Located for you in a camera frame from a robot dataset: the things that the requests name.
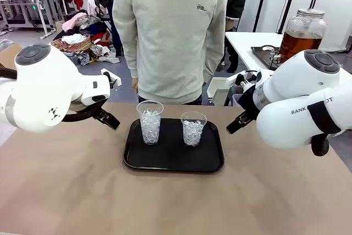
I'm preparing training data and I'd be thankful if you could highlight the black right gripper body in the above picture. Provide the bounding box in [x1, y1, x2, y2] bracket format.
[238, 85, 261, 117]

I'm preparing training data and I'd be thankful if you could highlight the white side table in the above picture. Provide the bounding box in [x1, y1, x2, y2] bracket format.
[224, 31, 352, 75]

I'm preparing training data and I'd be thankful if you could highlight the brown cardboard box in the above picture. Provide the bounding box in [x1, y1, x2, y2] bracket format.
[0, 42, 23, 70]

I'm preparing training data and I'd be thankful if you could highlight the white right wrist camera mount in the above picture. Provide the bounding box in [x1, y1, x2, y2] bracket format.
[225, 70, 273, 89]

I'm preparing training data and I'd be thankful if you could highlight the person's left forearm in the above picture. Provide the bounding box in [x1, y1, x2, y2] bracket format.
[203, 36, 227, 84]

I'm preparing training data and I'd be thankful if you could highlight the pile of colourful clothes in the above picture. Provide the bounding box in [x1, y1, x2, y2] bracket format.
[51, 12, 120, 65]

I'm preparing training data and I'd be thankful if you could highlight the black strap on arm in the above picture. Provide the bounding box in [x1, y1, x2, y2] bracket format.
[307, 101, 342, 135]

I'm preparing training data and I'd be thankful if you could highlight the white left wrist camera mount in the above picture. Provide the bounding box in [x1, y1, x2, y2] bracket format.
[101, 68, 122, 88]

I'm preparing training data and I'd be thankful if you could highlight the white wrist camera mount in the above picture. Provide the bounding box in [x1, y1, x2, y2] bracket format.
[101, 68, 122, 88]
[225, 70, 273, 89]

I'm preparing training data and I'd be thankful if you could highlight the white plastic bin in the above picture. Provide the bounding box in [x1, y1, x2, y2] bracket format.
[207, 77, 234, 106]

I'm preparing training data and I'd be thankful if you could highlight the black plastic serving tray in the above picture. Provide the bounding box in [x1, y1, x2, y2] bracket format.
[123, 118, 225, 173]

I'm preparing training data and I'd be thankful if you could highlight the person's right forearm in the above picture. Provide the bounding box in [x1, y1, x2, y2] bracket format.
[120, 34, 140, 80]

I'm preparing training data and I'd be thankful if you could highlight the glass drink dispenser jar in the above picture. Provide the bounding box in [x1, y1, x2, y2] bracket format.
[279, 8, 327, 63]

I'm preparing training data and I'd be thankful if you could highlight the dark metal tray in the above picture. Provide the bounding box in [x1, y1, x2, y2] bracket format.
[250, 45, 282, 70]

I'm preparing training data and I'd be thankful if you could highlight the tall clear iced cup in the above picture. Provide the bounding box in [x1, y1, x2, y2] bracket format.
[136, 100, 164, 145]

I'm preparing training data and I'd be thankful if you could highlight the person in grey sweatshirt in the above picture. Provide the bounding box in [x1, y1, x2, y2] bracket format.
[112, 0, 229, 106]

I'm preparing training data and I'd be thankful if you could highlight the short clear iced cup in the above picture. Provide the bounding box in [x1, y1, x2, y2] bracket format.
[180, 111, 207, 147]

